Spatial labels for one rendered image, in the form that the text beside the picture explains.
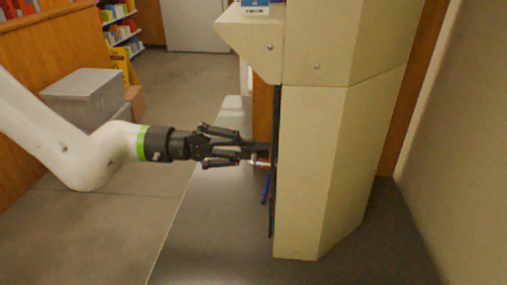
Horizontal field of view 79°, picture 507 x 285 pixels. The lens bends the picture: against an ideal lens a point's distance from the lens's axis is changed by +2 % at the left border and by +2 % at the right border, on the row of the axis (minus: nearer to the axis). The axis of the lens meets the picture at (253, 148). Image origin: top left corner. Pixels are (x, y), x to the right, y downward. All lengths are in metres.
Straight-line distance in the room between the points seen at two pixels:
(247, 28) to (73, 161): 0.42
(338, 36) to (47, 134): 0.56
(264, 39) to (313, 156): 0.25
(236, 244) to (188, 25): 5.11
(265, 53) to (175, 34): 5.35
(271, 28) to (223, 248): 0.58
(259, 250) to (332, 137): 0.40
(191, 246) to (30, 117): 0.47
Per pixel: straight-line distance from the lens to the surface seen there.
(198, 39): 5.75
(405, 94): 1.01
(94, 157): 0.69
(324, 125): 0.57
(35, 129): 0.71
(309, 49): 0.52
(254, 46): 0.52
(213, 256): 0.84
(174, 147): 0.74
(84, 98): 2.70
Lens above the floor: 1.61
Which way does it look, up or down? 34 degrees down
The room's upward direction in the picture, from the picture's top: straight up
